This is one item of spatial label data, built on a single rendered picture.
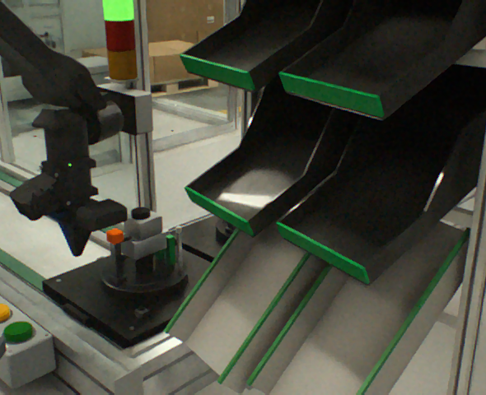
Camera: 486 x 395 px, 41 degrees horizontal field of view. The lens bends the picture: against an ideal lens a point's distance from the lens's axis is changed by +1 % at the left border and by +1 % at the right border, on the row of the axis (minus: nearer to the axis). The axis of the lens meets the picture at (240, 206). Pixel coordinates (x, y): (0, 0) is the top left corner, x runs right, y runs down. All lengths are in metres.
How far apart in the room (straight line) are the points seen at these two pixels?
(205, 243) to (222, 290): 0.32
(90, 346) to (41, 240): 0.47
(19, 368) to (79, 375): 0.08
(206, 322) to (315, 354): 0.17
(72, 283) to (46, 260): 0.22
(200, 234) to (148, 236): 0.23
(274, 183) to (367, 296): 0.17
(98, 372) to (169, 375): 0.10
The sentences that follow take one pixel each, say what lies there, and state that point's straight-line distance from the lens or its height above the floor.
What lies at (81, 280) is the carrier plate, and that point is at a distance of 1.10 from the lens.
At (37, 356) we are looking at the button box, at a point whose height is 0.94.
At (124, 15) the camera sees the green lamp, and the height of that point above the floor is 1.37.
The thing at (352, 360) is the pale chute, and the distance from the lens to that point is 0.75.
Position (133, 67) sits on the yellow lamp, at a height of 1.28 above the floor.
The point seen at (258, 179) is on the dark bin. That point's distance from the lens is 0.79.
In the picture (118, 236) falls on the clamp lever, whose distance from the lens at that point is 1.00.
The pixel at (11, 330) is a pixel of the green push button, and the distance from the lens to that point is 1.00.
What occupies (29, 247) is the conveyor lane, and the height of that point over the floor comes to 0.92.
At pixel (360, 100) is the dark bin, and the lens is 0.57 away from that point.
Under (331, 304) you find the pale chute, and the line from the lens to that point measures 0.79.
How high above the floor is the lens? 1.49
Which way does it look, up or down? 23 degrees down
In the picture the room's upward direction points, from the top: straight up
